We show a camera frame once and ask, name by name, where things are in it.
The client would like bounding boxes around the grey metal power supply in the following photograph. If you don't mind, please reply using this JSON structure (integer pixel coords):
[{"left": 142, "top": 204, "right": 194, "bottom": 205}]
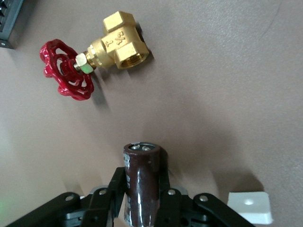
[{"left": 0, "top": 0, "right": 33, "bottom": 51}]

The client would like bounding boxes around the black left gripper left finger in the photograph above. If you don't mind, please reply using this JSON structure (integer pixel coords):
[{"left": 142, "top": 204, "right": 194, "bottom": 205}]
[{"left": 81, "top": 166, "right": 126, "bottom": 227}]

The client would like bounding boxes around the white curved pipe clamp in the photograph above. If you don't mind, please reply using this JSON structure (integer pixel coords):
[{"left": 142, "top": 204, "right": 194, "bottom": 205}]
[{"left": 227, "top": 191, "right": 275, "bottom": 225}]

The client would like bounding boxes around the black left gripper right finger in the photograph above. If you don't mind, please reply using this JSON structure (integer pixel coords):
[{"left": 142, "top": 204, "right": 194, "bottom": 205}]
[{"left": 156, "top": 174, "right": 190, "bottom": 227}]

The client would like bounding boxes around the brass valve red handwheel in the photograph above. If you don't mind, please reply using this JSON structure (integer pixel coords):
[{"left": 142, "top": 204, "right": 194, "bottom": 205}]
[{"left": 39, "top": 10, "right": 152, "bottom": 102}]

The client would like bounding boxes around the brown electrolytic capacitor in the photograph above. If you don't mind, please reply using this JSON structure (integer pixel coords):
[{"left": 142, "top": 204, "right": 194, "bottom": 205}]
[{"left": 122, "top": 140, "right": 169, "bottom": 227}]

